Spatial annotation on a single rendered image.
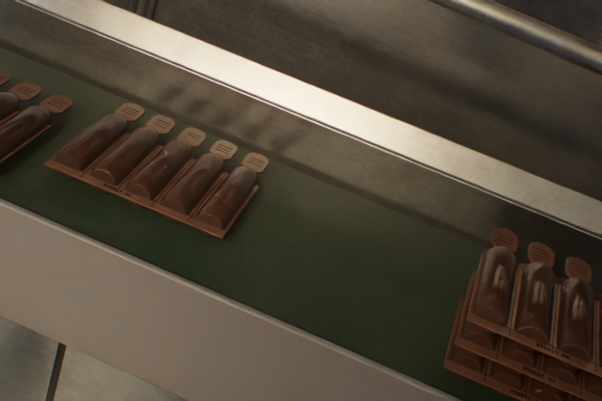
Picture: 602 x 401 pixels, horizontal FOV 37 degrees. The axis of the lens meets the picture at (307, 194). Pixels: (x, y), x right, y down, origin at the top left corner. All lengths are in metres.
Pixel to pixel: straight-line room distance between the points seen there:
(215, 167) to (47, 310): 0.12
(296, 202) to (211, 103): 0.09
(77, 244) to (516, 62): 0.31
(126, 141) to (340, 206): 0.13
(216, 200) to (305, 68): 0.19
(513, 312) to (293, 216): 0.15
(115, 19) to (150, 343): 0.22
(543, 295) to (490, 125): 0.20
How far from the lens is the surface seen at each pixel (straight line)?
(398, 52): 0.62
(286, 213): 0.52
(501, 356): 0.44
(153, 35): 0.58
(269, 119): 0.56
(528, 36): 0.43
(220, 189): 0.50
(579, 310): 0.46
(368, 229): 0.53
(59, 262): 0.46
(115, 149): 0.51
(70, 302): 0.47
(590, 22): 0.60
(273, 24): 0.64
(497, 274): 0.45
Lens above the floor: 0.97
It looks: 32 degrees down
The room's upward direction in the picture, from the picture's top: 21 degrees clockwise
